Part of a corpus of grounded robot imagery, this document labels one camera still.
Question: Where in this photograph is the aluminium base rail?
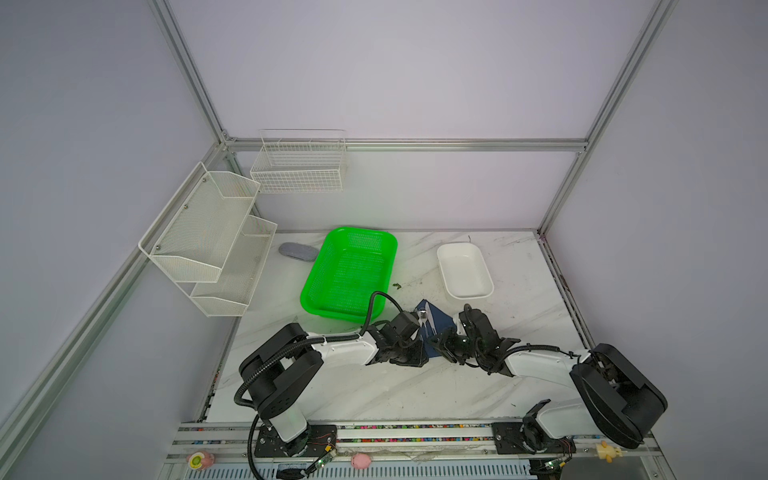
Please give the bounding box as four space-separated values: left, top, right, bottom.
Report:
158 419 676 479

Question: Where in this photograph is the yellow toy figure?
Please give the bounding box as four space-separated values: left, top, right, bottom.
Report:
595 441 624 463

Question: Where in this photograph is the pink toy ball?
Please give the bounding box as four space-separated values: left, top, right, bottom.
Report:
350 453 373 470

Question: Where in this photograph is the dark blue paper napkin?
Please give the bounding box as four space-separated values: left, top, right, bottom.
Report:
415 299 455 359

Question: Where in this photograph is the white rectangular tray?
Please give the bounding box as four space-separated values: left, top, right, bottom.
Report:
436 242 495 300

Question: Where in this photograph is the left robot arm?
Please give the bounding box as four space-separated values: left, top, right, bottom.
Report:
234 309 429 457

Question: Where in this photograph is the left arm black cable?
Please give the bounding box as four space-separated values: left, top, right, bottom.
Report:
233 290 406 480

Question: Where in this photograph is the green plastic basket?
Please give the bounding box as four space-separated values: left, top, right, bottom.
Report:
300 227 398 325

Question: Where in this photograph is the aluminium frame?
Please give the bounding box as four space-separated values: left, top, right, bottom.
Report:
0 0 679 463

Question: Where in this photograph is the grey oval pouch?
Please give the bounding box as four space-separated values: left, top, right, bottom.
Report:
278 242 319 262

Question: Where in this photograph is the white mesh two-tier shelf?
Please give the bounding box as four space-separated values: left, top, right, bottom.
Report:
138 163 277 317

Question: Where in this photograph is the white wire basket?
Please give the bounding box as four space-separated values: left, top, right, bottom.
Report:
250 129 347 194

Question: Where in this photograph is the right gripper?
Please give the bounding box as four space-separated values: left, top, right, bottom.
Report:
424 326 483 364

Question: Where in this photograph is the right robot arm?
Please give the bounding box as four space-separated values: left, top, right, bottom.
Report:
427 304 668 453

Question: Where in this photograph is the pink green toy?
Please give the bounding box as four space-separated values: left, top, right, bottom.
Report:
187 451 215 471

